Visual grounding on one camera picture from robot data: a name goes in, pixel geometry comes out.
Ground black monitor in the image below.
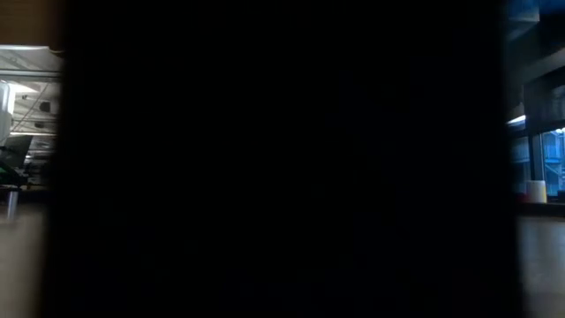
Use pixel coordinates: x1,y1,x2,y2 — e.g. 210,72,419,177
0,134,34,168

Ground wooden shelf board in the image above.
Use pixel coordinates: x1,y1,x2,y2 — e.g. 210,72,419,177
0,0,67,46

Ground black office desk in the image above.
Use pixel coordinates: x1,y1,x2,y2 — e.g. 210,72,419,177
514,201,565,217

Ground black metal shelf frame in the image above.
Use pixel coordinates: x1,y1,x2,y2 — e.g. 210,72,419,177
41,0,524,318

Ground wooden workbench grey legs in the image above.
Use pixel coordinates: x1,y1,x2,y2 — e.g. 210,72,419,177
0,183,49,220

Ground black window frame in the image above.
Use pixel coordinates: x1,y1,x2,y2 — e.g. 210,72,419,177
505,17,565,195

